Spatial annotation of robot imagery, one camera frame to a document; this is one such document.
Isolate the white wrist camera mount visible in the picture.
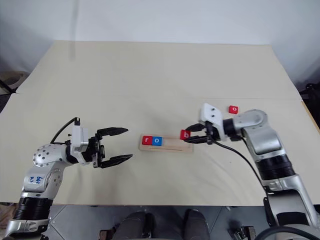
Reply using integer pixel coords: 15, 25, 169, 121
66, 125, 90, 163
198, 102, 229, 141

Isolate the red letter b block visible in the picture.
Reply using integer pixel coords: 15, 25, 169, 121
179, 129, 192, 141

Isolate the wooden stool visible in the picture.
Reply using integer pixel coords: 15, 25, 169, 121
0, 70, 27, 95

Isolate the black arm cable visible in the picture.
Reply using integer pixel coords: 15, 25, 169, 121
213, 141, 275, 227
49, 117, 81, 145

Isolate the thick black cable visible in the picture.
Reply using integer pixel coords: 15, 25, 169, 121
254, 224, 320, 240

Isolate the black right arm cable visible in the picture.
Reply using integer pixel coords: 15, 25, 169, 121
213, 141, 275, 227

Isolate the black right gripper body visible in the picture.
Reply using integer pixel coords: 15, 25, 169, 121
203, 120, 221, 146

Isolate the dark equipment stand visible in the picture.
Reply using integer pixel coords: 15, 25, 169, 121
298, 81, 320, 107

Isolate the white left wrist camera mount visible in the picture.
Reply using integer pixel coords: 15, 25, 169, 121
66, 125, 90, 163

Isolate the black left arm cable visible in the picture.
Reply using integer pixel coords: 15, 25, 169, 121
49, 117, 81, 145

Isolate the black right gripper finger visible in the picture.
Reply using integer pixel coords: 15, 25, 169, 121
184, 134, 209, 145
185, 122, 207, 133

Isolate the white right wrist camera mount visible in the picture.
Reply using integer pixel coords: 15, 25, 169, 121
198, 102, 229, 141

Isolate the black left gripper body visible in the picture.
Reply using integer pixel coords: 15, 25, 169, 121
80, 134, 106, 169

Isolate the wooden letter tray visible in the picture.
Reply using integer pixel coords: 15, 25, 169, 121
138, 134, 195, 155

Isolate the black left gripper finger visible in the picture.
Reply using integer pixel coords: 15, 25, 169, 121
99, 153, 134, 169
96, 127, 130, 138

